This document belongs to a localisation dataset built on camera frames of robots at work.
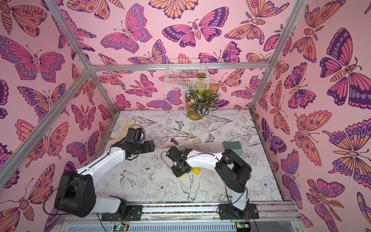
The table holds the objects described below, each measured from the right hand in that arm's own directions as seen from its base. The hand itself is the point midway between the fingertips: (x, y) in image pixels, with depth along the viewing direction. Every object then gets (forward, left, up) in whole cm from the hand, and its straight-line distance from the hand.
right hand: (178, 170), depth 87 cm
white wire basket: (+52, -4, +33) cm, 62 cm away
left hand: (+13, +18, +8) cm, 23 cm away
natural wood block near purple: (+19, +8, 0) cm, 21 cm away
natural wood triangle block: (+26, -7, +1) cm, 27 cm away
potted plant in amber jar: (+37, -13, +22) cm, 45 cm away
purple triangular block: (+21, +5, +1) cm, 22 cm away
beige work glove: (+28, +43, 0) cm, 51 cm away
